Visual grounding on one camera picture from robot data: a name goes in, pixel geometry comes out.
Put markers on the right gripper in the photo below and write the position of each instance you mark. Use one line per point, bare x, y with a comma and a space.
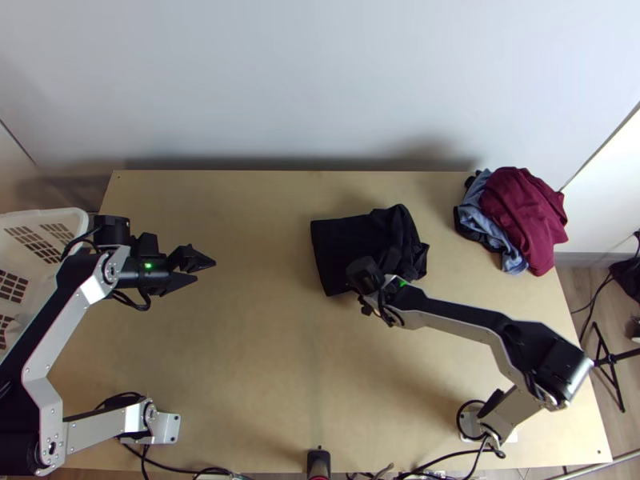
365, 275

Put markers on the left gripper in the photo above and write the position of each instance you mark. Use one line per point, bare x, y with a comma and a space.
165, 272

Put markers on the black t-shirt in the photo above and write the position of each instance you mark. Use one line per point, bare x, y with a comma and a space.
345, 240

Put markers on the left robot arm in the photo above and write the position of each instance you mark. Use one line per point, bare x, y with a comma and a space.
60, 320

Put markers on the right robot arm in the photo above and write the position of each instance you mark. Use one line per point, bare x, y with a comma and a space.
450, 315

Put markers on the white laundry basket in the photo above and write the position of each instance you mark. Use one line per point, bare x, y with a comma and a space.
35, 235

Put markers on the heap of clothes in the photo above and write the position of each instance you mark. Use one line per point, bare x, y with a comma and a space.
525, 220

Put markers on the black tripod stand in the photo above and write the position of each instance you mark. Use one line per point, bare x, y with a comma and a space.
607, 357

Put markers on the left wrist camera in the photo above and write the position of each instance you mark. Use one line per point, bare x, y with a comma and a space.
148, 245

